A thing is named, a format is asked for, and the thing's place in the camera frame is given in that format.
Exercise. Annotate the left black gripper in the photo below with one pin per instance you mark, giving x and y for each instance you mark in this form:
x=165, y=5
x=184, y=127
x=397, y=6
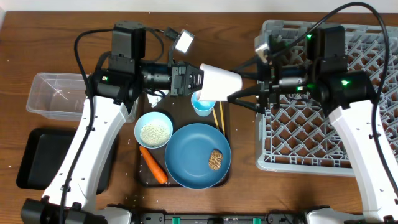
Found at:
x=175, y=81

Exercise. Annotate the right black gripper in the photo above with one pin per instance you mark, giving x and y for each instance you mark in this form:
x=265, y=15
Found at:
x=268, y=76

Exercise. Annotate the pink cup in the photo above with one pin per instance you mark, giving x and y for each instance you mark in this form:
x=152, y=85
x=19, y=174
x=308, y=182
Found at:
x=218, y=84

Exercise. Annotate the light blue cup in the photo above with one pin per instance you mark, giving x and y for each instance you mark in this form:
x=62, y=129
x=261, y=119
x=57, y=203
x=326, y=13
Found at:
x=202, y=108

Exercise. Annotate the white napkin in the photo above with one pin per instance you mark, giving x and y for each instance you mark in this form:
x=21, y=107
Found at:
x=154, y=100

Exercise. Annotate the light blue bowl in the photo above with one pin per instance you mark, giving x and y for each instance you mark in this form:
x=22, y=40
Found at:
x=152, y=118

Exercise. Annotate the dark blue plate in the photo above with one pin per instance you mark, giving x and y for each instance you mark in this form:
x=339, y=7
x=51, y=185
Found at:
x=188, y=153

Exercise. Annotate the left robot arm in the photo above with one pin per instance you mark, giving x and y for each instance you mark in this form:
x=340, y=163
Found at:
x=120, y=77

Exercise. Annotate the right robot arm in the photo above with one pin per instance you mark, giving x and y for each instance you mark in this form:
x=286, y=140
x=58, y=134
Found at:
x=350, y=102

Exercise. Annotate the grey dishwasher rack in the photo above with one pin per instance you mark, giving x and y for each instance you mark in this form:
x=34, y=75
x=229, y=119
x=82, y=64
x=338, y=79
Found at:
x=297, y=138

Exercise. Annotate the black waste tray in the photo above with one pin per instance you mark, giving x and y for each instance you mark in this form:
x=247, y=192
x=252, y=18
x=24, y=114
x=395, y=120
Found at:
x=44, y=153

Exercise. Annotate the right wooden chopstick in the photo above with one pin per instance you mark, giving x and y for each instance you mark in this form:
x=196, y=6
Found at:
x=222, y=118

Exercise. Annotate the wooden chopstick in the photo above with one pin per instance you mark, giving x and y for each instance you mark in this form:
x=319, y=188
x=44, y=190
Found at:
x=222, y=118
x=215, y=119

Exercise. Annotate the brown serving tray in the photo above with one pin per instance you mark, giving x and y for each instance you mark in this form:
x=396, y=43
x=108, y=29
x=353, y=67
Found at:
x=181, y=113

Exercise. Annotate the left wooden chopstick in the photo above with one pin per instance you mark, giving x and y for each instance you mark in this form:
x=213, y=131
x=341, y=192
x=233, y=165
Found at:
x=215, y=119

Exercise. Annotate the white rice pile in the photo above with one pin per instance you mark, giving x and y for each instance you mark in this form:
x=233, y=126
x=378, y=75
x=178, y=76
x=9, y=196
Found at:
x=154, y=135

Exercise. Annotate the brown food clump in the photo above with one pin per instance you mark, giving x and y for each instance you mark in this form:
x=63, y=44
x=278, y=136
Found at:
x=215, y=160

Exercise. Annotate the orange carrot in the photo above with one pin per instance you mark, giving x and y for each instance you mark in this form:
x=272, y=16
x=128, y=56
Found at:
x=152, y=164

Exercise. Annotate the clear plastic bin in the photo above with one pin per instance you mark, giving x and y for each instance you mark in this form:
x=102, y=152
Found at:
x=58, y=96

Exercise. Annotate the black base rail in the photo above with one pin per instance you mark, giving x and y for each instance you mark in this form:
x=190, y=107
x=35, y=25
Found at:
x=160, y=218

